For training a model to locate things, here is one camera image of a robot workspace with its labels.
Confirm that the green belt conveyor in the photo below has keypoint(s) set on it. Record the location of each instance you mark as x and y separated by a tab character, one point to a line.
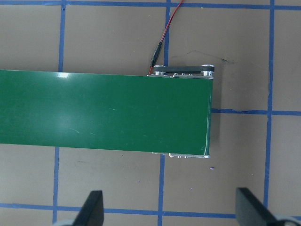
105	110

